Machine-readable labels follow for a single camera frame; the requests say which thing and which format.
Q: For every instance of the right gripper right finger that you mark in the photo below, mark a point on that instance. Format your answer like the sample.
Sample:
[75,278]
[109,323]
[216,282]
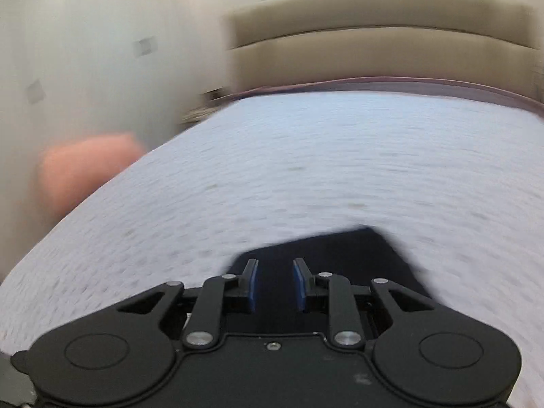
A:
[332,295]

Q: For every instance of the left bedside table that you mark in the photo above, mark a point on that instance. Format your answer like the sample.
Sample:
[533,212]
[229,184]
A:
[212,102]

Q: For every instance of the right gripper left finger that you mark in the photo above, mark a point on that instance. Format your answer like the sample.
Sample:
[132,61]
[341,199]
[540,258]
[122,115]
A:
[209,306]

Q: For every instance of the black hoodie white stripes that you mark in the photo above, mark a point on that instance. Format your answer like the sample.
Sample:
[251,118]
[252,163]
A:
[361,255]

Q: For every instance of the pink folded blanket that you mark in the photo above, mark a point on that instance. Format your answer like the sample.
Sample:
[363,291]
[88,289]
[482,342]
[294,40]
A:
[69,173]

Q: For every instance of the white wardrobe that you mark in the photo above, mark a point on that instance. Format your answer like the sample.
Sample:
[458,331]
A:
[76,68]

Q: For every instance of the bed with floral sheet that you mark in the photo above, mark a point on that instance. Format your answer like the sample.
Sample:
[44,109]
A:
[456,182]

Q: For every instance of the beige padded headboard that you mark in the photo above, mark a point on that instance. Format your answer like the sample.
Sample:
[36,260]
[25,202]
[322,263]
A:
[491,43]

